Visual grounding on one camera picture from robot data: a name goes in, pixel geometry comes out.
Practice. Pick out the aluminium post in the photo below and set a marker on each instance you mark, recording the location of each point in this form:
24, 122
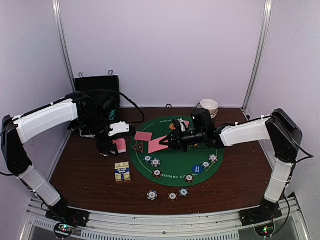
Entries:
264, 30
60, 27

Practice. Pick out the teal chips in case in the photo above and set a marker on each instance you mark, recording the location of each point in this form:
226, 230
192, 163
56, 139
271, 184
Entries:
113, 115

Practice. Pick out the right aluminium post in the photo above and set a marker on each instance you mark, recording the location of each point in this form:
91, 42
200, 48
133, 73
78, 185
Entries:
264, 30

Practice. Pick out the dealt red card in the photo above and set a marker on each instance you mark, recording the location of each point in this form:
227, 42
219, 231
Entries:
143, 136
155, 146

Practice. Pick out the black poker case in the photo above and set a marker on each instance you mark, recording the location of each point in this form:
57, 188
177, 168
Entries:
102, 82

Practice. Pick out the lower white bowl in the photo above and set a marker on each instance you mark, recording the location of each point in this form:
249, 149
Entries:
213, 114

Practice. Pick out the brown hundred chip stack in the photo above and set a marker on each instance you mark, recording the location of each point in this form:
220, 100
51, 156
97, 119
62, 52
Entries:
172, 196

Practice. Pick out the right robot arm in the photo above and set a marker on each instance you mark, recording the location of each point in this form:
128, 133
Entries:
277, 127

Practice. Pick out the triangular all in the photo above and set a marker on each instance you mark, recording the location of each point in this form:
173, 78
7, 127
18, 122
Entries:
139, 148

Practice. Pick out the blue green fifty chip stack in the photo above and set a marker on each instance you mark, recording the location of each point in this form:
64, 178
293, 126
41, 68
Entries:
183, 192

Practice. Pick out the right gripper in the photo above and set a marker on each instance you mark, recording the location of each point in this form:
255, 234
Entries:
177, 141

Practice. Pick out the hundred chips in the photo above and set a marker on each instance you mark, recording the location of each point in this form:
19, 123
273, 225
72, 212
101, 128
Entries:
157, 173
189, 178

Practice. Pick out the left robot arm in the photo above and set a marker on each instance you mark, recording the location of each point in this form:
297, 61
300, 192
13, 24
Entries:
80, 111

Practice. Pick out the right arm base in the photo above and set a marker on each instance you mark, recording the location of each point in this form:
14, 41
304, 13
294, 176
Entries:
258, 215

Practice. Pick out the upper white bowl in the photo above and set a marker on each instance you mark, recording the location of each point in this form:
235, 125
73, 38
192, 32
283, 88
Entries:
209, 104

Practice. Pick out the left aluminium post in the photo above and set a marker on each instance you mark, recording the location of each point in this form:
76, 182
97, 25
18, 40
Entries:
60, 27

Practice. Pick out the round green poker mat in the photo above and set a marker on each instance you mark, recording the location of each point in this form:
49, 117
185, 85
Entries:
176, 164

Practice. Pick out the blue peach ten chip stack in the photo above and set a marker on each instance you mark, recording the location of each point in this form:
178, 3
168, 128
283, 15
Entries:
152, 195

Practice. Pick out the white bowl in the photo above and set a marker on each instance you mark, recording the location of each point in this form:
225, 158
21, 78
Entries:
213, 114
209, 104

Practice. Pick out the gold blue card box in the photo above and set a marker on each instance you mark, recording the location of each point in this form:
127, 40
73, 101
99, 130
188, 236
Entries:
122, 171

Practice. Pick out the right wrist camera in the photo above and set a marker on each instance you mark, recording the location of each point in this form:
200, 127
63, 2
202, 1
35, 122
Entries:
201, 117

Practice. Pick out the orange big blind button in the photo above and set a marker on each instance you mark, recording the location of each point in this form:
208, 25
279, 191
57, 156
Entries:
172, 126

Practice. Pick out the fifty chips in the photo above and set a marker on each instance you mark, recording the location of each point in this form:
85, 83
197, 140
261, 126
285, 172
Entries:
205, 164
147, 159

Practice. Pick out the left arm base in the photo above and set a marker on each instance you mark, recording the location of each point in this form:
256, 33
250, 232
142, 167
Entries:
73, 217

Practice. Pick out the ten chips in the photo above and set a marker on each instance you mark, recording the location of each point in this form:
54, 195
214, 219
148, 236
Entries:
155, 162
213, 158

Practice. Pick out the red-backed card deck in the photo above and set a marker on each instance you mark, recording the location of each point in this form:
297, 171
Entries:
120, 145

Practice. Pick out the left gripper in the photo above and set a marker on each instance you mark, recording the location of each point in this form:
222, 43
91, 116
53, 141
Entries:
103, 146

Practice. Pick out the blue small blind button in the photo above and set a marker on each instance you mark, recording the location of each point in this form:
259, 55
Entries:
197, 169

